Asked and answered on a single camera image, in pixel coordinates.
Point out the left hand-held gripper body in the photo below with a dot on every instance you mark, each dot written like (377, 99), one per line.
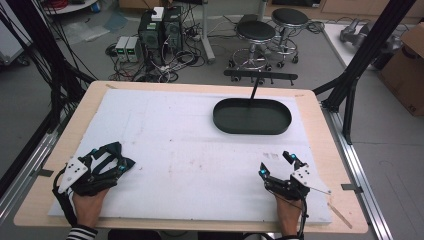
(78, 173)

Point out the grey table leg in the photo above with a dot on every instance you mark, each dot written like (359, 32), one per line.
(207, 33)

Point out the black metal frame post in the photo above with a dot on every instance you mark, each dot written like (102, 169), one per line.
(36, 56)
(363, 56)

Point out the black computer tower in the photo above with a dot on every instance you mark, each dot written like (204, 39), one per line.
(172, 31)
(150, 31)

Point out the thin wooden stick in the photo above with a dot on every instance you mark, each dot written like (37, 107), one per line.
(340, 215)

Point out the grey machine part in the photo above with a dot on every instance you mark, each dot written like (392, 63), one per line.
(358, 31)

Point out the black tape piece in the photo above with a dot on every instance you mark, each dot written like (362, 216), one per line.
(45, 172)
(351, 188)

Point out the white foam mat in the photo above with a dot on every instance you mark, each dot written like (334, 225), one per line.
(186, 150)

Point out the grey power supply unit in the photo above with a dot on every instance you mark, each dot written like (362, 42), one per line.
(132, 49)
(121, 48)

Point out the black round stool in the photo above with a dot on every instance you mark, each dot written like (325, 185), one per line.
(289, 18)
(255, 31)

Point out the person's right hand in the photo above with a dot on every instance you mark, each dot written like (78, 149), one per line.
(288, 213)

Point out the aluminium rail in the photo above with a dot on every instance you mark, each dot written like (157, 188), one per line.
(360, 180)
(23, 173)

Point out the round white table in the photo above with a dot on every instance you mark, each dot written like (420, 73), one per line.
(71, 5)

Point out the black stand with crossbar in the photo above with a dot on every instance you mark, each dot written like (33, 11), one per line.
(260, 76)

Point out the brown cardboard box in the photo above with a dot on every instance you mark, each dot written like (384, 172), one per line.
(405, 71)

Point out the black oval tray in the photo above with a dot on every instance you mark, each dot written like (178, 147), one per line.
(252, 117)

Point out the person's left hand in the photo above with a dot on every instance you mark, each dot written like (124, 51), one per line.
(88, 206)

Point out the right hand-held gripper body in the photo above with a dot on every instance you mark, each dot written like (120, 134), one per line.
(301, 180)

